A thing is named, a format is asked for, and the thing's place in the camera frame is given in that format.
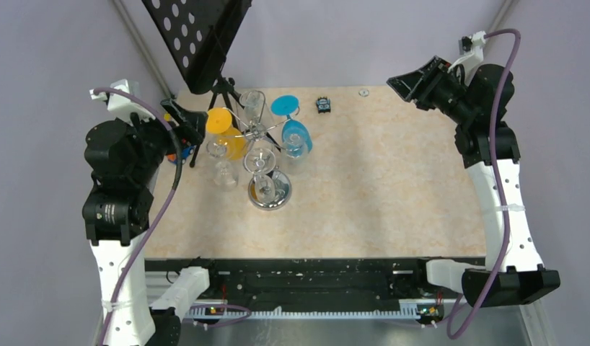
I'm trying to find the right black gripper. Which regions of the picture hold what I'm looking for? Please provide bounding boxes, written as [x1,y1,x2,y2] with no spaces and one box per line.
[385,56,475,125]

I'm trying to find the clear smooth wine glass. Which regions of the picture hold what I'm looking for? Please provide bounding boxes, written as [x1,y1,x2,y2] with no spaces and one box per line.
[206,137,239,191]

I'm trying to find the clear wine glass front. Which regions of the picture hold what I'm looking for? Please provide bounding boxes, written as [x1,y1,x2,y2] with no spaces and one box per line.
[243,148,276,203]

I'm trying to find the clear patterned short glass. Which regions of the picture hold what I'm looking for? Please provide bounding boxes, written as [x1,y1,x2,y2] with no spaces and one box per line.
[282,133,309,174]

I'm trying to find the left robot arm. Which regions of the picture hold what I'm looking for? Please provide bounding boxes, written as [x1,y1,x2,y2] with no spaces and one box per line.
[82,99,208,345]

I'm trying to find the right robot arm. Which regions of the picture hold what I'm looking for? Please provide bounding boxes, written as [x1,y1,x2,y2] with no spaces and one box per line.
[387,57,561,308]

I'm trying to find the yellow wine glass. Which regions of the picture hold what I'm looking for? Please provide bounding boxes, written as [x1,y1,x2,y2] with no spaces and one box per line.
[206,107,246,160]

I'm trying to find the blue wine glass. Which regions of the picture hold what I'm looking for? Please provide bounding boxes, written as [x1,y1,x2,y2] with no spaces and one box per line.
[270,94,313,151]

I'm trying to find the chrome wine glass rack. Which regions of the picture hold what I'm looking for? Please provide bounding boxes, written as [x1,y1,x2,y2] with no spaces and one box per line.
[206,90,292,211]

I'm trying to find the blue orange toy car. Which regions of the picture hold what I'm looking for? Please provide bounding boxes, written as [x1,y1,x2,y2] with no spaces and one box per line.
[167,148,194,164]

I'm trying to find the black perforated music stand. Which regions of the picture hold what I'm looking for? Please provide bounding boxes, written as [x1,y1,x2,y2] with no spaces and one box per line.
[141,0,253,169]

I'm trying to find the clear patterned glass at back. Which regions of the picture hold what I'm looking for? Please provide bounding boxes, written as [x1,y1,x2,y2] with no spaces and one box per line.
[239,90,265,123]

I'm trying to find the small black blue toy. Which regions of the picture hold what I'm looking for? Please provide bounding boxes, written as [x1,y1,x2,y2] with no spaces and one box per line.
[316,97,331,114]

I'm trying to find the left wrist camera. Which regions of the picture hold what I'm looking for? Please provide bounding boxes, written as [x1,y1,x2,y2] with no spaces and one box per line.
[89,79,155,125]

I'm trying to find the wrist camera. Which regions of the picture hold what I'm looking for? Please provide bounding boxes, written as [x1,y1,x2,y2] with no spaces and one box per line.
[449,31,487,74]
[89,79,155,125]

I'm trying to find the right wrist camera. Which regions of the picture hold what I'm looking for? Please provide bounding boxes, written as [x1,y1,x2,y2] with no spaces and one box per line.
[449,31,487,74]

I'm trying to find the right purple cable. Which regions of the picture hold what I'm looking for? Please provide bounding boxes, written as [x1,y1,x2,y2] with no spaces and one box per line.
[421,28,522,340]

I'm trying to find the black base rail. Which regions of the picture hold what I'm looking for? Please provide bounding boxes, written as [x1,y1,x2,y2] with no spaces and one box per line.
[145,257,456,312]

